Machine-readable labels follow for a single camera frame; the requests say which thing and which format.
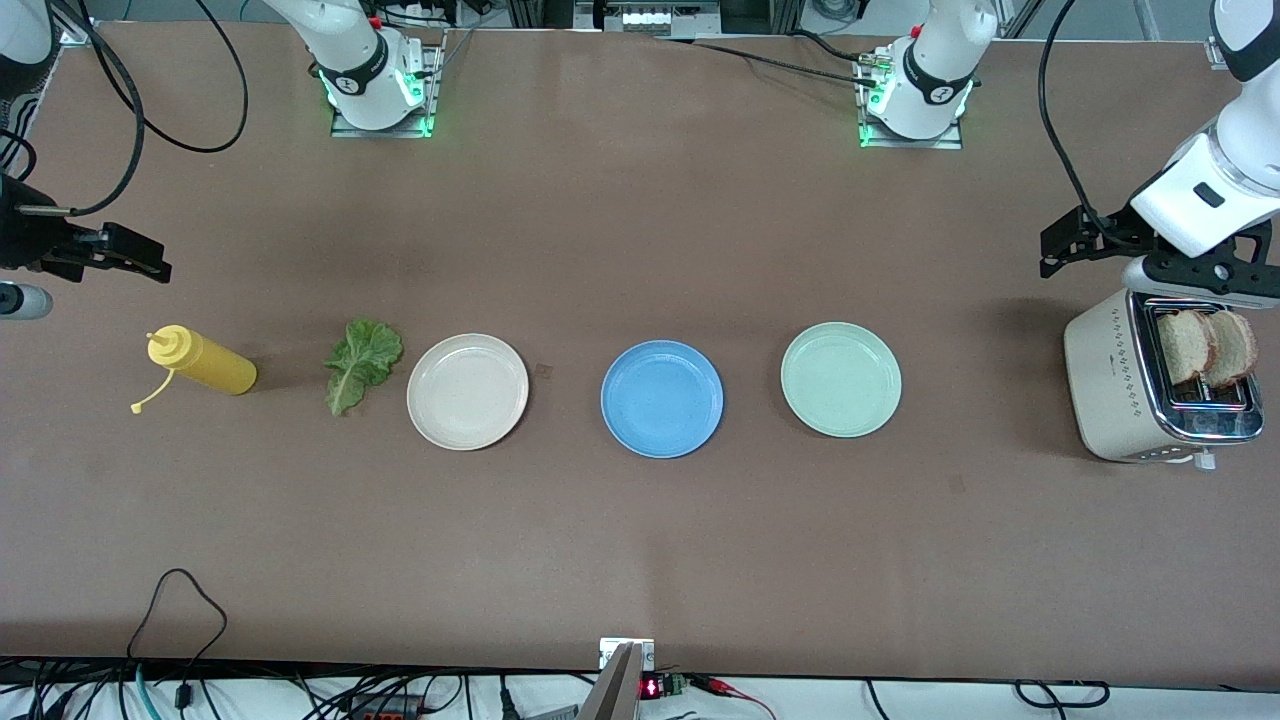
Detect thin black looped cable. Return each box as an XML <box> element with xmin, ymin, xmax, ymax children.
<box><xmin>125</xmin><ymin>568</ymin><xmax>229</xmax><ymax>701</ymax></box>

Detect yellow mustard squeeze bottle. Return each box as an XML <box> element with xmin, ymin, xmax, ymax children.
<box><xmin>130</xmin><ymin>324</ymin><xmax>259</xmax><ymax>415</ymax></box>

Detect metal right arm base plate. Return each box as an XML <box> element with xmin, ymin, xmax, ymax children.
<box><xmin>330</xmin><ymin>30</ymin><xmax>446</xmax><ymax>139</ymax></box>

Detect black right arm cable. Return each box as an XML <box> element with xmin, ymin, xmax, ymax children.
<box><xmin>0</xmin><ymin>0</ymin><xmax>251</xmax><ymax>216</ymax></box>

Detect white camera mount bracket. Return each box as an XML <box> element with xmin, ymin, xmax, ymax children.
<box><xmin>599</xmin><ymin>638</ymin><xmax>656</xmax><ymax>671</ymax></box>

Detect white power strip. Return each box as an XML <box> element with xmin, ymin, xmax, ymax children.
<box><xmin>380</xmin><ymin>0</ymin><xmax>471</xmax><ymax>26</ymax></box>

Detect green lettuce leaf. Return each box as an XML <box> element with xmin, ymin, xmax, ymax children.
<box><xmin>325</xmin><ymin>318</ymin><xmax>405</xmax><ymax>417</ymax></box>

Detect black mesh net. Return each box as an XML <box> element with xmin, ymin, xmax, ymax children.
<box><xmin>0</xmin><ymin>55</ymin><xmax>49</xmax><ymax>176</ymax></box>

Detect light green round plate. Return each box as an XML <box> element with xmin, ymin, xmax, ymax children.
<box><xmin>780</xmin><ymin>321</ymin><xmax>903</xmax><ymax>439</ymax></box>

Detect black base power cable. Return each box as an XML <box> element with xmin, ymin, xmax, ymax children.
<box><xmin>655</xmin><ymin>36</ymin><xmax>881</xmax><ymax>89</ymax></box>

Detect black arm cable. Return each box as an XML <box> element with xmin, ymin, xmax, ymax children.
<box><xmin>1037</xmin><ymin>0</ymin><xmax>1113</xmax><ymax>233</ymax></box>
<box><xmin>0</xmin><ymin>0</ymin><xmax>251</xmax><ymax>216</ymax></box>

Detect toasted bread slice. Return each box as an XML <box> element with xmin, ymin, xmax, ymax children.
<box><xmin>1205</xmin><ymin>310</ymin><xmax>1260</xmax><ymax>390</ymax></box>
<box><xmin>1157</xmin><ymin>309</ymin><xmax>1219</xmax><ymax>388</ymax></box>

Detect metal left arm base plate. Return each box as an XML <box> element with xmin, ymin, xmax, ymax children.
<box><xmin>858</xmin><ymin>40</ymin><xmax>966</xmax><ymax>151</ymax></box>

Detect silver equipment box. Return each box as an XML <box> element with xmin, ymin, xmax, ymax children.
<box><xmin>575</xmin><ymin>0</ymin><xmax>721</xmax><ymax>36</ymax></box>

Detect cream two-slot toaster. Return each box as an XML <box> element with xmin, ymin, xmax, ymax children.
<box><xmin>1063</xmin><ymin>288</ymin><xmax>1266</xmax><ymax>471</ymax></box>

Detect grey metal camera bar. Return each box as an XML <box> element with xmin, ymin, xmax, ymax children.
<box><xmin>578</xmin><ymin>642</ymin><xmax>644</xmax><ymax>720</ymax></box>

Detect red black clip leads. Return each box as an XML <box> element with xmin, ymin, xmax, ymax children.
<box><xmin>690</xmin><ymin>675</ymin><xmax>776</xmax><ymax>720</ymax></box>

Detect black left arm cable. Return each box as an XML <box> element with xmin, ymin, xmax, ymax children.
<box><xmin>1037</xmin><ymin>0</ymin><xmax>1113</xmax><ymax>233</ymax></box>

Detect black coiled cable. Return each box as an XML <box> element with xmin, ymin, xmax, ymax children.
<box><xmin>1014</xmin><ymin>680</ymin><xmax>1111</xmax><ymax>709</ymax></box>

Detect beige round plate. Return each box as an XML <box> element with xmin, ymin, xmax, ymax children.
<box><xmin>406</xmin><ymin>333</ymin><xmax>530</xmax><ymax>452</ymax></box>

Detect blue round plate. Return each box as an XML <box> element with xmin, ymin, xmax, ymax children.
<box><xmin>600</xmin><ymin>340</ymin><xmax>725</xmax><ymax>460</ymax></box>

